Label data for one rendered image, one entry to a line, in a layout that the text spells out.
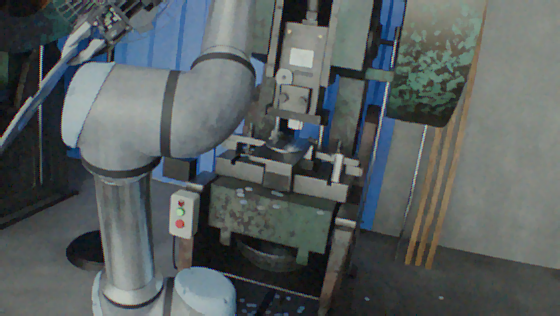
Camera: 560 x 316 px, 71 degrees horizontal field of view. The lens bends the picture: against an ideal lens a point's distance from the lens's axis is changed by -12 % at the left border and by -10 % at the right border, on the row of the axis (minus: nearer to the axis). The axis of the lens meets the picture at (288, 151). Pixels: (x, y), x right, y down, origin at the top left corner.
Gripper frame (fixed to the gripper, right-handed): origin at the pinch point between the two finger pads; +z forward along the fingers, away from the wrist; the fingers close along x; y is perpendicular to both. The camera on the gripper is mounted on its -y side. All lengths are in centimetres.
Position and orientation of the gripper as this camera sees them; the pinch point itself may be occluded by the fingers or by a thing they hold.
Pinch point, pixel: (68, 57)
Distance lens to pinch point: 97.1
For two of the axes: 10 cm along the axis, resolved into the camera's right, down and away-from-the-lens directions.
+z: -7.2, 6.8, -1.5
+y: 4.6, 3.0, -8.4
